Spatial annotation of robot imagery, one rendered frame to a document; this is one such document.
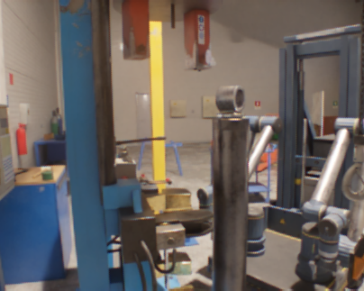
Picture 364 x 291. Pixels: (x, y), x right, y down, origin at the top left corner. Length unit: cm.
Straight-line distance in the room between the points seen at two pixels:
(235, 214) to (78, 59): 117
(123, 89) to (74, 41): 1083
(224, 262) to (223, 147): 69
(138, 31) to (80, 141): 60
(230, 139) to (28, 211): 191
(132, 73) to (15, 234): 1017
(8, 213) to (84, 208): 141
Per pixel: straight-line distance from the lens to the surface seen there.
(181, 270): 209
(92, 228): 163
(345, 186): 105
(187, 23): 177
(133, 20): 152
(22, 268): 310
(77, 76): 152
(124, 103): 1232
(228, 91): 168
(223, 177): 169
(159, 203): 187
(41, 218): 287
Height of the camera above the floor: 154
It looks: 8 degrees down
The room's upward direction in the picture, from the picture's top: 1 degrees counter-clockwise
